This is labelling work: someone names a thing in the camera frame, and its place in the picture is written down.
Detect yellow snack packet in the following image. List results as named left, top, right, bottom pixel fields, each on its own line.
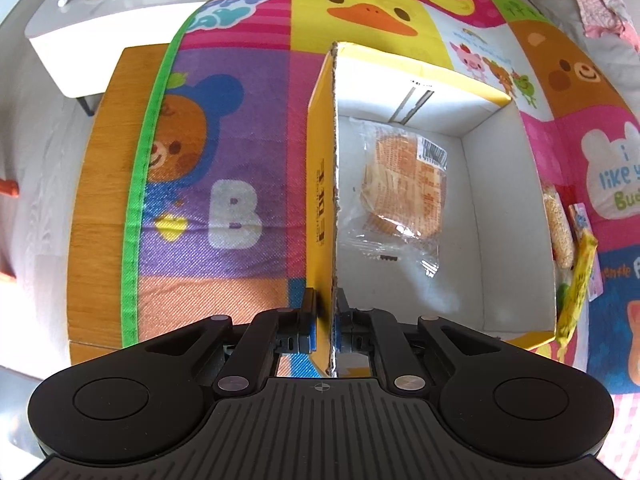
left=556, top=232, right=598, bottom=356

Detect wooden table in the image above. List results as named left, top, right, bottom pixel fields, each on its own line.
left=67, top=45, right=173, bottom=366

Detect round biscuit snack packet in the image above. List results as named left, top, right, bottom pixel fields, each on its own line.
left=542, top=182, right=576, bottom=311

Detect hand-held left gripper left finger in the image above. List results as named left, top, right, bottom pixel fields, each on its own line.
left=142, top=287, right=319, bottom=410

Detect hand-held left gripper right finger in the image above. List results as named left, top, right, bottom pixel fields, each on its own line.
left=335, top=286, right=502, bottom=407

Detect yellow cardboard box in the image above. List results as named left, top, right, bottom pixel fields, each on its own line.
left=306, top=41, right=558, bottom=378

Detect colourful cartoon play mat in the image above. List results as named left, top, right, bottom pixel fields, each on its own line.
left=120, top=0, right=640, bottom=411

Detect clear bread packet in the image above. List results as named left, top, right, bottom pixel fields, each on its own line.
left=347, top=117, right=448, bottom=278

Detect white coffee table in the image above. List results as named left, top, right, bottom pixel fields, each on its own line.
left=25, top=0, right=281, bottom=116

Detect pink patterned clothes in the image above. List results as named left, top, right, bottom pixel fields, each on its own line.
left=547, top=0, right=640, bottom=51

